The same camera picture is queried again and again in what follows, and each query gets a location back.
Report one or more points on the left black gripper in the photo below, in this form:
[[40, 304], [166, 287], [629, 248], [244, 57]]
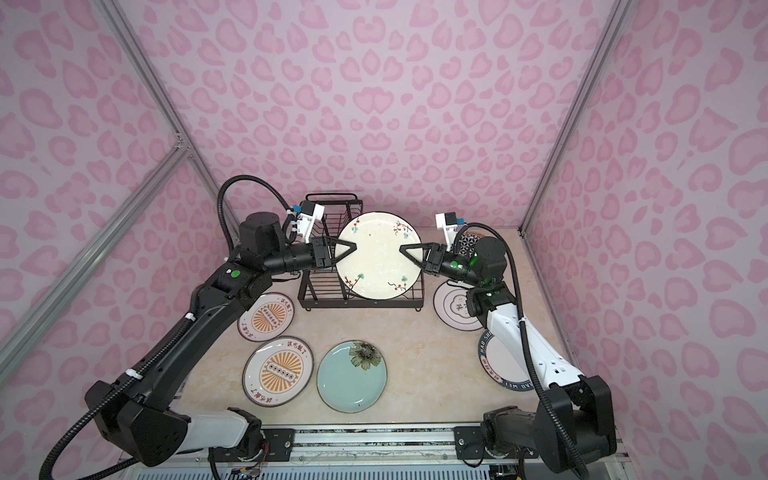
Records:
[[323, 252]]

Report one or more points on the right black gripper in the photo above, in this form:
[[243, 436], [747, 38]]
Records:
[[432, 259]]

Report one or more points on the black wire dish rack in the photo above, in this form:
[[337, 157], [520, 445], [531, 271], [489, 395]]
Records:
[[324, 289]]

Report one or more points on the cream plate red berries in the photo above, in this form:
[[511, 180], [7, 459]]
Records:
[[377, 270]]

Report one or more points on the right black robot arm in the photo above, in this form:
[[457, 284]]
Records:
[[573, 424]]

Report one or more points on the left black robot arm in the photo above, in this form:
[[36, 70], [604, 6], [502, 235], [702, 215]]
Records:
[[134, 412]]

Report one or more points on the white plate blue clover outline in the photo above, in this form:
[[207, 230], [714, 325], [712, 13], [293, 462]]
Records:
[[450, 305]]

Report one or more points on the navy geometric pattern plate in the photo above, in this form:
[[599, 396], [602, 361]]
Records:
[[467, 243]]

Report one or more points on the small orange sunburst plate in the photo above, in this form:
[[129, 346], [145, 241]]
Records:
[[268, 318]]

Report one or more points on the white plate dark lettered rim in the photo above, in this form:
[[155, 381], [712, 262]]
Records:
[[501, 366]]

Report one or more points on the teal plate with flower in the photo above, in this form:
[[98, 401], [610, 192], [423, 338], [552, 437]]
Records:
[[352, 376]]

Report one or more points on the large orange sunburst plate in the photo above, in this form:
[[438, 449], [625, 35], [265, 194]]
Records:
[[278, 371]]

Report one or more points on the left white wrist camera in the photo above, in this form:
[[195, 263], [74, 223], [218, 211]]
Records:
[[307, 214]]

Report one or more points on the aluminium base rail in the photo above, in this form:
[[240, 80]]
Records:
[[360, 451]]

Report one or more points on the right aluminium corner post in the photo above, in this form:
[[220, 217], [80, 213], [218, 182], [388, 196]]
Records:
[[620, 15]]

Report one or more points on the left aluminium wall frame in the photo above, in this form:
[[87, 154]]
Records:
[[39, 320]]

